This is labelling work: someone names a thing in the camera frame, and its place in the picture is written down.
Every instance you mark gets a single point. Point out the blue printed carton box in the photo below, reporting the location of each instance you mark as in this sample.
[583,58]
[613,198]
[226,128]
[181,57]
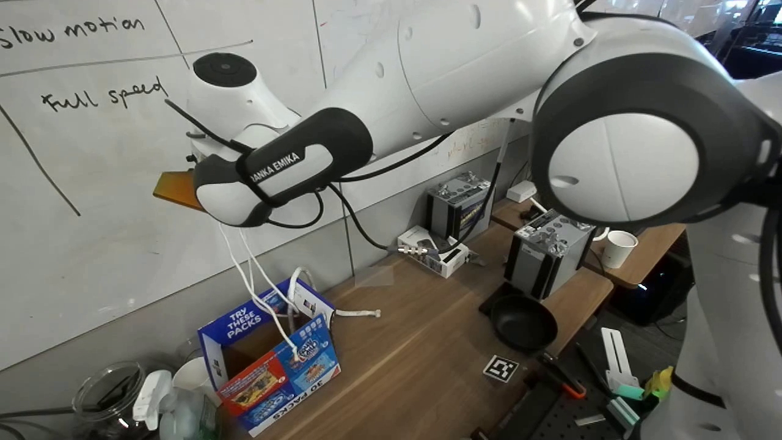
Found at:
[277,382]

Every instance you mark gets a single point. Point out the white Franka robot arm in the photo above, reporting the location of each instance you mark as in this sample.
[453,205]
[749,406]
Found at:
[489,63]

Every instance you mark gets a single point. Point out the small white adapter box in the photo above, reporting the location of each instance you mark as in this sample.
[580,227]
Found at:
[521,192]

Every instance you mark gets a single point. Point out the white power strip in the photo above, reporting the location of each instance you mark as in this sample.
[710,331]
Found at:
[431,247]

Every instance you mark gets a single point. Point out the grey battery with round caps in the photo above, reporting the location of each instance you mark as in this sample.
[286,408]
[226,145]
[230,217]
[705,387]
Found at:
[551,252]

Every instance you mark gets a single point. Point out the black bowl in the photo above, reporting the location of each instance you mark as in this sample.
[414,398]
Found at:
[521,320]

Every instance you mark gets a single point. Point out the black white fiducial tag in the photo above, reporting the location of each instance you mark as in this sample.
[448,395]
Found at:
[500,366]

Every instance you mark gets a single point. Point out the white paper cup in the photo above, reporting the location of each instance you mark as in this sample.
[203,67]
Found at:
[620,247]

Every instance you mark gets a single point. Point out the white plastic tool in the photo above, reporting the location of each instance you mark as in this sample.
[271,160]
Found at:
[616,357]

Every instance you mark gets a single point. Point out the black perforated breadboard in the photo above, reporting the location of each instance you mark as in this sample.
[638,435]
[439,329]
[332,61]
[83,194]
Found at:
[563,423]

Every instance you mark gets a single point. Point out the green liquid spray bottle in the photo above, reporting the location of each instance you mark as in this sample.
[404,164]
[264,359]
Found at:
[175,417]

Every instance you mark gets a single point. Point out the teal plastic part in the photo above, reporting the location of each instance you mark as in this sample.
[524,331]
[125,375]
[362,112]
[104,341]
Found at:
[627,406]

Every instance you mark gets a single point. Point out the yellow green plastic part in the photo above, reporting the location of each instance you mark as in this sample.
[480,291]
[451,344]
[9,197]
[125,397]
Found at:
[661,382]

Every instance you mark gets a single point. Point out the whiteboard with writing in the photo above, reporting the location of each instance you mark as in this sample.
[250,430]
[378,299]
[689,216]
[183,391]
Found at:
[81,270]

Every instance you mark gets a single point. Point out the clear glass jar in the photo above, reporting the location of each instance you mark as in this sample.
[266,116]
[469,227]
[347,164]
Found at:
[105,398]

